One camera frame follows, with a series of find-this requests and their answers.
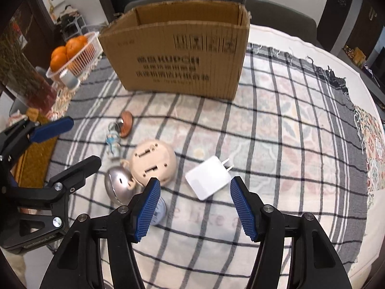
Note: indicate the glass vase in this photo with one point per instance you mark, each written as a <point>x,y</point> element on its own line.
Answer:
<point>39,96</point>

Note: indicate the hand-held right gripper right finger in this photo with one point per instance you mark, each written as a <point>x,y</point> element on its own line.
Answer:
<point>243,213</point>

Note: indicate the dark wooden door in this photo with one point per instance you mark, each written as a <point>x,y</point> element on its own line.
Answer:
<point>340,12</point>

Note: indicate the clear plastic fruit basket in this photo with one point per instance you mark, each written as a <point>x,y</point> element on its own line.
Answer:
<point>90,46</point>

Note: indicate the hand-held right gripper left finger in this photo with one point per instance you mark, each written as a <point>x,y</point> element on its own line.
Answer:
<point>147,210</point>

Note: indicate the grey plaid cloth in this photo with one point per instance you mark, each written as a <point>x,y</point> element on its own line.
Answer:
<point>270,126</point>

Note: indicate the yellow gift box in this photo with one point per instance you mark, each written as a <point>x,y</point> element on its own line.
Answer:
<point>359,54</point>

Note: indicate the brown oval wooden piece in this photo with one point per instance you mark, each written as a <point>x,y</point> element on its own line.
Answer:
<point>127,125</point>

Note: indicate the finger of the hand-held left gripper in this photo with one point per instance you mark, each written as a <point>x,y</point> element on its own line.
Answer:
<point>51,129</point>
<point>81,171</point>

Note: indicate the beige twin-bell alarm clock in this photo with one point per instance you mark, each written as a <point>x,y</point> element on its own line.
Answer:
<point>153,162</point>

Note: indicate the small white blue figurine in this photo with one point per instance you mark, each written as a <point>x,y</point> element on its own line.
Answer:
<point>113,141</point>

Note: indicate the dried pink flower bunch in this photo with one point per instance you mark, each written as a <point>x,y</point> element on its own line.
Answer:
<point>15,63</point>

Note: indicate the low television cabinet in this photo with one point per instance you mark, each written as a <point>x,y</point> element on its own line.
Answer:
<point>376,75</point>

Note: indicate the dark entrance door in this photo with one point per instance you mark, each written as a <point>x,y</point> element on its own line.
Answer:
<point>33,30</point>

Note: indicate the white storage rack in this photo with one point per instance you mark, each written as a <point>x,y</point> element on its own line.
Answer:
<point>73,25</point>

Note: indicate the brown cardboard box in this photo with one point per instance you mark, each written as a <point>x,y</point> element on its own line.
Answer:
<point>180,66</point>

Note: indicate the white power adapter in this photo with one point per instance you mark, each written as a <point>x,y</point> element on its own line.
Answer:
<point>207,177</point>

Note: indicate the floral patterned cloth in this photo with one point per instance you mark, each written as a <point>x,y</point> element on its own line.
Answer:
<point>373,144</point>

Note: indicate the pile of oranges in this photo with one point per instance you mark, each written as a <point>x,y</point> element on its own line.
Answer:
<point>75,46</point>

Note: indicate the grey dining chair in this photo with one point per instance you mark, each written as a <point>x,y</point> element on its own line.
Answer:
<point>279,15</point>
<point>162,1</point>

